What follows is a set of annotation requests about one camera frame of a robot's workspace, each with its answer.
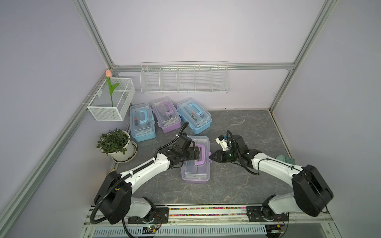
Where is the purple toolbox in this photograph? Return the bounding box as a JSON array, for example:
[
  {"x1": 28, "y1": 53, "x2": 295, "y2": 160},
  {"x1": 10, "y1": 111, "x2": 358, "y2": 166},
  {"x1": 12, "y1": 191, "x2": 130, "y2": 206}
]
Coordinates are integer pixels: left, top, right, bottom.
[
  {"x1": 152, "y1": 96, "x2": 182, "y2": 133},
  {"x1": 181, "y1": 135, "x2": 212, "y2": 184}
]

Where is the blue toolbox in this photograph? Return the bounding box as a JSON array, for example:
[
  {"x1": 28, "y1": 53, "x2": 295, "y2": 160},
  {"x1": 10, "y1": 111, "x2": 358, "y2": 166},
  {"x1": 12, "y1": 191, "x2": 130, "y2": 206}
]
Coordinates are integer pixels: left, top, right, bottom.
[
  {"x1": 177, "y1": 98, "x2": 212, "y2": 134},
  {"x1": 130, "y1": 103, "x2": 156, "y2": 142}
]

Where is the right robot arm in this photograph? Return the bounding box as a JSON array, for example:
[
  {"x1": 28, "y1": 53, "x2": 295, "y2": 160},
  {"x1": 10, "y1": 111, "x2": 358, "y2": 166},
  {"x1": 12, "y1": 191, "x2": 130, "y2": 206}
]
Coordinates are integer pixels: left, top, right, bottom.
[{"x1": 210, "y1": 131, "x2": 334, "y2": 221}]

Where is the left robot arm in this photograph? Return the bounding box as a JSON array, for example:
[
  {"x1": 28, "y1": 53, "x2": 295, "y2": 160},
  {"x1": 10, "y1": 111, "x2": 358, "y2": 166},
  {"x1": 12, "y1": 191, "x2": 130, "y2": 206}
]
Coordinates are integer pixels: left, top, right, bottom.
[{"x1": 89, "y1": 133, "x2": 201, "y2": 225}]

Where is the green dustpan brush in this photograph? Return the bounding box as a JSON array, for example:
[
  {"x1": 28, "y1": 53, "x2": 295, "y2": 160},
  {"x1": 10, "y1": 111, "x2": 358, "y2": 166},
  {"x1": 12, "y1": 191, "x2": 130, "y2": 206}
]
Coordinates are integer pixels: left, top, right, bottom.
[{"x1": 276, "y1": 155, "x2": 296, "y2": 165}]

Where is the potted green plant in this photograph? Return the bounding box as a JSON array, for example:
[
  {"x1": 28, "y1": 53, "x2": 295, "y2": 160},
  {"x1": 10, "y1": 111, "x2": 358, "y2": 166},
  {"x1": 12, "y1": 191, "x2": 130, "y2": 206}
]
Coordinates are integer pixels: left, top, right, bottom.
[{"x1": 97, "y1": 129, "x2": 138, "y2": 163}]

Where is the pink artificial tulip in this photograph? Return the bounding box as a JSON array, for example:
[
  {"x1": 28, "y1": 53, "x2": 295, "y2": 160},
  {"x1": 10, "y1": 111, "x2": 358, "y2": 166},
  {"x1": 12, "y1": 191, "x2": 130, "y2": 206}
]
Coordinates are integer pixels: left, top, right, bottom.
[{"x1": 105, "y1": 69, "x2": 120, "y2": 107}]

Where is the white wire wall shelf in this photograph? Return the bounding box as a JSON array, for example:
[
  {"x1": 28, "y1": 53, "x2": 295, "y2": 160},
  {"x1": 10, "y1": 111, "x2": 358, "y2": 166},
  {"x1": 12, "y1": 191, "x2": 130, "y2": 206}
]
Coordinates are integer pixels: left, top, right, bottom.
[{"x1": 140, "y1": 61, "x2": 230, "y2": 94}]

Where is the white mesh wall basket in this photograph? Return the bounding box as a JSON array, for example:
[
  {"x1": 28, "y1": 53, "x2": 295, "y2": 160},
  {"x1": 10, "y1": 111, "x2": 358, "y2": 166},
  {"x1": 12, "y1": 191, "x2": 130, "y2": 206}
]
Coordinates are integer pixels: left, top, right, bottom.
[{"x1": 87, "y1": 77, "x2": 136, "y2": 122}]

